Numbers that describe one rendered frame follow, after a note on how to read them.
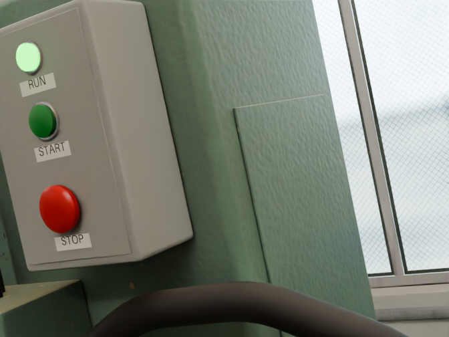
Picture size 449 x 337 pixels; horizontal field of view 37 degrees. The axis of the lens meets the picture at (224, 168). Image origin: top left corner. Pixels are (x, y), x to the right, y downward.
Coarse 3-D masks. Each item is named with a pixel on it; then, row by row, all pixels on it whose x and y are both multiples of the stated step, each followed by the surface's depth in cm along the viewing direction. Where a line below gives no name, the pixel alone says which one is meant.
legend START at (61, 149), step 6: (54, 144) 42; (60, 144) 42; (66, 144) 41; (36, 150) 43; (42, 150) 42; (48, 150) 42; (54, 150) 42; (60, 150) 42; (66, 150) 41; (36, 156) 43; (42, 156) 42; (48, 156) 42; (54, 156) 42; (60, 156) 42
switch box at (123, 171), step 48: (96, 0) 40; (0, 48) 43; (48, 48) 41; (96, 48) 39; (144, 48) 43; (0, 96) 44; (48, 96) 41; (96, 96) 40; (144, 96) 43; (0, 144) 44; (48, 144) 42; (96, 144) 40; (144, 144) 42; (96, 192) 41; (144, 192) 41; (48, 240) 43; (96, 240) 41; (144, 240) 40
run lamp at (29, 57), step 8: (24, 48) 41; (32, 48) 41; (40, 48) 41; (16, 56) 42; (24, 56) 41; (32, 56) 41; (40, 56) 41; (24, 64) 41; (32, 64) 41; (40, 64) 41; (32, 72) 42
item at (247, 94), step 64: (0, 0) 51; (64, 0) 48; (128, 0) 45; (192, 0) 43; (256, 0) 51; (192, 64) 43; (256, 64) 50; (320, 64) 60; (192, 128) 44; (256, 128) 48; (320, 128) 57; (0, 192) 54; (192, 192) 45; (256, 192) 46; (320, 192) 55; (192, 256) 45; (256, 256) 45; (320, 256) 53
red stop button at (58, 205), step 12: (48, 192) 41; (60, 192) 41; (48, 204) 41; (60, 204) 41; (72, 204) 41; (48, 216) 42; (60, 216) 41; (72, 216) 41; (60, 228) 41; (72, 228) 41
